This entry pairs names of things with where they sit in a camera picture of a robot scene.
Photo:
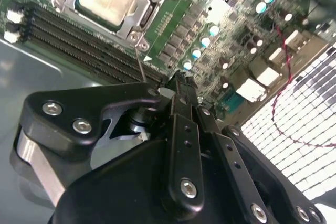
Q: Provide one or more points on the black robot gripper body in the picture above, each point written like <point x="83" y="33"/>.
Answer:
<point x="118" y="195"/>

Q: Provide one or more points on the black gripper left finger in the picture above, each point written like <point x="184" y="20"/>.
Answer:
<point x="78" y="108"/>

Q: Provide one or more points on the metal cpu locking lever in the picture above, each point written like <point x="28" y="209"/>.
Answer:
<point x="140" y="64"/>

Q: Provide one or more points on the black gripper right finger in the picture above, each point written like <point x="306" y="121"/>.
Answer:
<point x="236" y="171"/>

